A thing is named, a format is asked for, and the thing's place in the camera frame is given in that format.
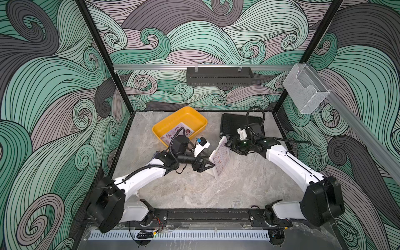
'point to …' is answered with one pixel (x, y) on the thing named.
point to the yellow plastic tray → (187, 115)
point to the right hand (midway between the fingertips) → (225, 146)
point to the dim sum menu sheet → (222, 159)
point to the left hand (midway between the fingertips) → (210, 159)
